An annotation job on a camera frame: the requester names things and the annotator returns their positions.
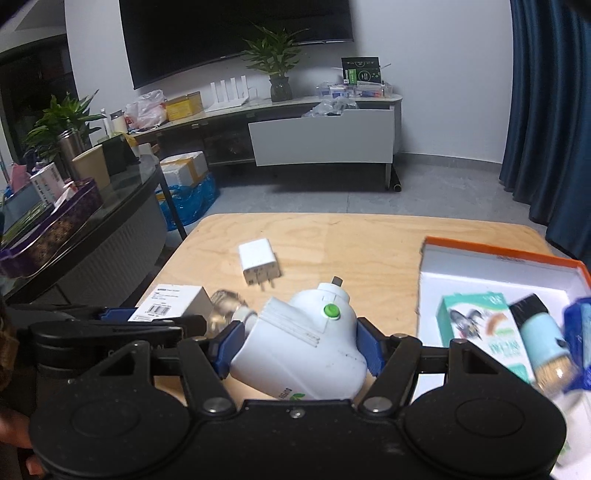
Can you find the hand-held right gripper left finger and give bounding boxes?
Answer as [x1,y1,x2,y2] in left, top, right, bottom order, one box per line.
[115,320,245,414]

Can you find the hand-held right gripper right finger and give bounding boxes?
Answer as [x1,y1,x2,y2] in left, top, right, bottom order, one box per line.
[355,316,476,414]

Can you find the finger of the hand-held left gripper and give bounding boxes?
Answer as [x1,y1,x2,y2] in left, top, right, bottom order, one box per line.
[95,307,139,324]
[106,315,208,344]

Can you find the white labelled box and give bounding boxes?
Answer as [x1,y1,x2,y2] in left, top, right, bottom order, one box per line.
[128,285,214,324]

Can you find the white mosquito repellent heater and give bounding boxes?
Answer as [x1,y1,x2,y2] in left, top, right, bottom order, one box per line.
[229,275,369,401]

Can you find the teal printed carton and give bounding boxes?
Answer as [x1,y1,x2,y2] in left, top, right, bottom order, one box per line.
[436,292,537,385]

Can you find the orange-edged white box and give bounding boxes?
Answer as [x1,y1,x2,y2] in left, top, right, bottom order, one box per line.
[417,236,591,480]

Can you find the light blue bottle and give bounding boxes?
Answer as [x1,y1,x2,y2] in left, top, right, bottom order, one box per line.
[509,294,580,394]

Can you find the blue tin box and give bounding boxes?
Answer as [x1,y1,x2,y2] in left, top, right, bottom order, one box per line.
[562,296,591,391]

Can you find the person's left hand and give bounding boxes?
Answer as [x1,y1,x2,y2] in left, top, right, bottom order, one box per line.
[0,411,47,478]

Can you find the clear liquid bottle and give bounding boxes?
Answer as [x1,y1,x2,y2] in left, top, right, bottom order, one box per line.
[210,289,258,335]

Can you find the round black table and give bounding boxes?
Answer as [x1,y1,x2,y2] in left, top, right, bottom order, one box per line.
[0,152,188,315]

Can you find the white charger adapter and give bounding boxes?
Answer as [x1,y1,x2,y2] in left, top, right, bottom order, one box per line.
[238,239,282,291]

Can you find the purple patterned tin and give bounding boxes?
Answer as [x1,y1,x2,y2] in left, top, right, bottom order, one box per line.
[0,178,103,278]

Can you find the blue plastic bag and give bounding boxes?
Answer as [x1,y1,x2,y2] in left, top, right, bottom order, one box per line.
[159,173,218,232]

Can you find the cream cup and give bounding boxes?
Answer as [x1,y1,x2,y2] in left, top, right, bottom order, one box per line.
[71,144,112,190]

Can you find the white medicine box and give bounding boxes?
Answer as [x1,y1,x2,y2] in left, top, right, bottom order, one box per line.
[30,161,65,206]

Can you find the black stand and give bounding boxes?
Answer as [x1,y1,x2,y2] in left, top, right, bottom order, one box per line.
[102,134,139,176]

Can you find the steel thermos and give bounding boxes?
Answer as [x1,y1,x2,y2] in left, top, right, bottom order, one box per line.
[58,128,86,181]

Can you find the white bottles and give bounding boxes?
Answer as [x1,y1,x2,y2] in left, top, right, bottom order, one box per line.
[99,108,127,137]

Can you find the leafy green plant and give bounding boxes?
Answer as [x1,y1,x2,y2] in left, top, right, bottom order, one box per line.
[21,92,107,162]

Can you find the television stand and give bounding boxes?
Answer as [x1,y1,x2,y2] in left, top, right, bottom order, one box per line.
[131,92,403,192]

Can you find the white plastic bag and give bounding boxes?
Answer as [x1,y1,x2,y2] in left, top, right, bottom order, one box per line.
[126,90,168,131]

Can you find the white drawer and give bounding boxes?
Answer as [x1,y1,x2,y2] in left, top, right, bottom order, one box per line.
[248,105,396,168]

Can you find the yellow box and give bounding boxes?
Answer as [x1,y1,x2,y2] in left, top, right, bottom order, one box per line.
[165,91,204,121]

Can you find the clear plastic bags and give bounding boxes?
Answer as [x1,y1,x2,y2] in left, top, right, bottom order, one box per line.
[302,98,360,118]

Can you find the white router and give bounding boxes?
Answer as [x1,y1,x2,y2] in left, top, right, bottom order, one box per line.
[205,76,259,113]

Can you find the clear plastic boxes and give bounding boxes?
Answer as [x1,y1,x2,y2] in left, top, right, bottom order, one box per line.
[316,80,393,100]

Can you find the black and green box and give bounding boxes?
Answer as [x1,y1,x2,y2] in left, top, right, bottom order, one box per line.
[342,56,382,86]

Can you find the dark blue curtain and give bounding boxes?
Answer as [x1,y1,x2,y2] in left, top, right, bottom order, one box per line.
[499,0,591,264]

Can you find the potted plant in dark vase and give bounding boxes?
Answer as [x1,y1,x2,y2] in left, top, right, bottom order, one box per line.
[242,25,310,103]

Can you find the black television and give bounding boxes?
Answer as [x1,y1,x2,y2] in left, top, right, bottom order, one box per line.
[119,0,355,90]

